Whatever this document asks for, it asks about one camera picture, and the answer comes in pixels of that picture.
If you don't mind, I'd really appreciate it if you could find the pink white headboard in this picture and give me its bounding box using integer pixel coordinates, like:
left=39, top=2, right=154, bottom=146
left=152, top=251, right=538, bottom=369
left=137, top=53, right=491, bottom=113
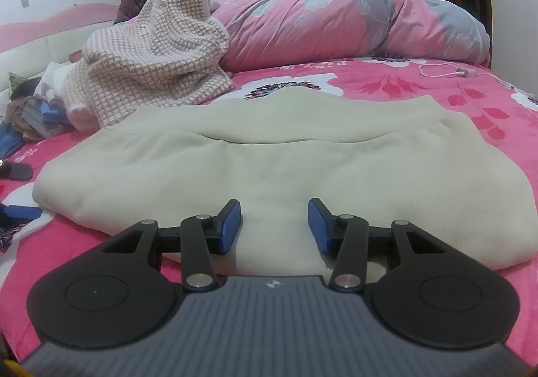
left=0, top=3, right=121, bottom=109

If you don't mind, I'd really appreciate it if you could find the pink floral bed sheet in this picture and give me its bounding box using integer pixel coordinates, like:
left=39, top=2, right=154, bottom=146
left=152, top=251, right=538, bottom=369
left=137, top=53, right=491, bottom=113
left=0, top=58, right=538, bottom=365

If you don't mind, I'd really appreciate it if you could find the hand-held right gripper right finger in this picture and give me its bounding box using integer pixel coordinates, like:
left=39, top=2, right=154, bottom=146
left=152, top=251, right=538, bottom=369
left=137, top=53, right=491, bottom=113
left=308, top=197, right=446, bottom=291

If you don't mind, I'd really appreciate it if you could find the pile of clothes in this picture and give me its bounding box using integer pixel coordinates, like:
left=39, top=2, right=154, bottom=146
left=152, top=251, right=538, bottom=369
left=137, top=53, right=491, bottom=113
left=6, top=62, right=85, bottom=143

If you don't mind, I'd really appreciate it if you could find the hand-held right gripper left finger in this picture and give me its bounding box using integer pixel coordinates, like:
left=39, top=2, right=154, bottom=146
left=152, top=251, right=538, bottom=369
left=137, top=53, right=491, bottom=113
left=103, top=199, right=242, bottom=291

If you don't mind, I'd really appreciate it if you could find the white charger cable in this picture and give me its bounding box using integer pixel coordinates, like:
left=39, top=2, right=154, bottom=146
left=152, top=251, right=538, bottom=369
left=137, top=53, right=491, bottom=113
left=419, top=63, right=518, bottom=92

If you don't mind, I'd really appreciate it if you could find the cream zip jacket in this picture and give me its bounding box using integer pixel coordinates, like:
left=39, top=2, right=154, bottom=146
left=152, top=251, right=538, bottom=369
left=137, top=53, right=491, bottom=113
left=33, top=89, right=528, bottom=277

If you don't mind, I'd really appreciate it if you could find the beige white houndstooth sweater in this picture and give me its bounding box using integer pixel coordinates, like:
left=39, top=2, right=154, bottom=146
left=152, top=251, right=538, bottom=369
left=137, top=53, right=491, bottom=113
left=61, top=0, right=237, bottom=130

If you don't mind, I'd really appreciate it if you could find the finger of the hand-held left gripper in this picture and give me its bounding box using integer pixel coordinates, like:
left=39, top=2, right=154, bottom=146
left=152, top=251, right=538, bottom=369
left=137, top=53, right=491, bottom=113
left=0, top=160, right=33, bottom=181
left=0, top=204, right=43, bottom=222

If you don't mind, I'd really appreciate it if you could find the pink grey floral quilt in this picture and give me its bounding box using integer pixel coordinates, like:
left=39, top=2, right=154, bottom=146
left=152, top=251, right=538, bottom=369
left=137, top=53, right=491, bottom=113
left=208, top=0, right=492, bottom=74

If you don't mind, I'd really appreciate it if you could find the blue cloth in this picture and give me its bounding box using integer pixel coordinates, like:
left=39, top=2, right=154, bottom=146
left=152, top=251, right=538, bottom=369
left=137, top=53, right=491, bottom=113
left=0, top=120, right=27, bottom=160

